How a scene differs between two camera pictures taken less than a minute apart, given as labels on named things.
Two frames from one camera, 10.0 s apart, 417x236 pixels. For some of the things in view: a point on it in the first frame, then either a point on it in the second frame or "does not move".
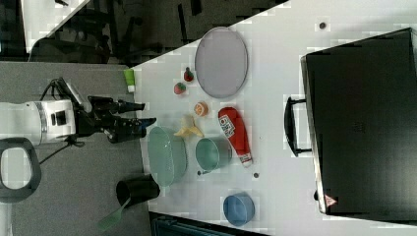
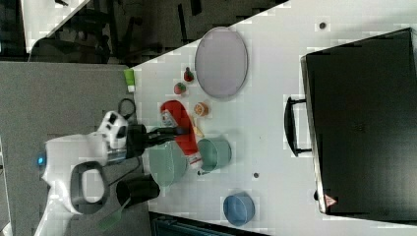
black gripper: x=102 y=115 → x=138 y=139
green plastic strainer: x=166 y=155 does not move
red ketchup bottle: x=237 y=134 → x=172 y=114
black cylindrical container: x=137 y=189 does not move
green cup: x=213 y=152 does not move
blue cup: x=239 y=208 does not move
